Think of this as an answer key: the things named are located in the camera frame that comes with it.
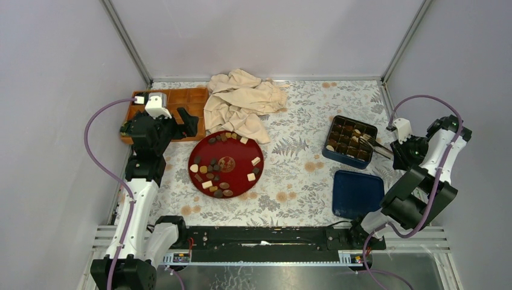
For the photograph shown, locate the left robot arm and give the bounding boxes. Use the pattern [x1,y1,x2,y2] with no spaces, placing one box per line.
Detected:
[90,108,199,289]

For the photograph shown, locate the floral tablecloth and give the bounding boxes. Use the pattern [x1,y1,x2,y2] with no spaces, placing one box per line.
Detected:
[149,80,394,226]

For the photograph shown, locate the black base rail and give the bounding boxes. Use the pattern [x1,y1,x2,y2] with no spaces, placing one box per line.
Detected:
[150,225,387,264]

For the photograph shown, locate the navy box lid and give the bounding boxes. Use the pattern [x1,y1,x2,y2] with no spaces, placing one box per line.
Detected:
[331,170,385,219]

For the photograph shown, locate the navy chocolate box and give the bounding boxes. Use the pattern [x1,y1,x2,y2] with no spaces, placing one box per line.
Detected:
[322,115,378,169]

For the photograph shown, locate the wooden compartment tray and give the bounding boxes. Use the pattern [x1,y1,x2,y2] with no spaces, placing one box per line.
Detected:
[132,88,209,142]

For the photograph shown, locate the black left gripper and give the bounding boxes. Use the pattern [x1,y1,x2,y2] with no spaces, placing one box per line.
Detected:
[150,108,199,155]

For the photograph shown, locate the beige crumpled cloth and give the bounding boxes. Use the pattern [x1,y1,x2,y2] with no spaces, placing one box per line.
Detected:
[203,68,288,144]

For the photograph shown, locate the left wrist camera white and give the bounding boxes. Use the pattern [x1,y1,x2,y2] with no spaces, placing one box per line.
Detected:
[134,92,172,119]

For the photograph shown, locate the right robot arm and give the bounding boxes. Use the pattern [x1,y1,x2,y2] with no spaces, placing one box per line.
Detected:
[346,115,472,249]

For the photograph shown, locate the red round tray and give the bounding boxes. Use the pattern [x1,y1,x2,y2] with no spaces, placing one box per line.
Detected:
[187,130,265,199]

